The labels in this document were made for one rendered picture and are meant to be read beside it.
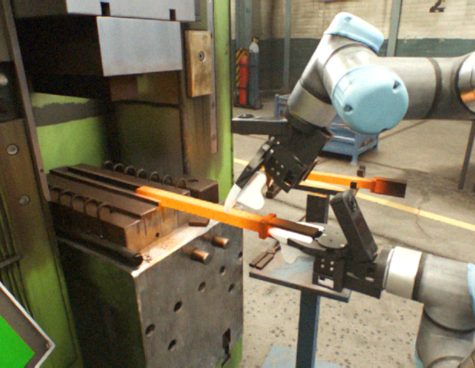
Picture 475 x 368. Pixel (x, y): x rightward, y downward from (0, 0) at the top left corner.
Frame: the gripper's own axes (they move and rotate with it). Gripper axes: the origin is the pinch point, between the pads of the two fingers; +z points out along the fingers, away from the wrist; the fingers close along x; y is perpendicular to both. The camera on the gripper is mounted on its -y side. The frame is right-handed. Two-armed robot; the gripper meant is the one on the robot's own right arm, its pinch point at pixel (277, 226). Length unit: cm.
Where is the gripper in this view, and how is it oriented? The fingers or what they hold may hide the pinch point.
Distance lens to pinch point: 68.3
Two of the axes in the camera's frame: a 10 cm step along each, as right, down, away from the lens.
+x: 5.3, -3.1, 7.9
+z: -8.5, -1.8, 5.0
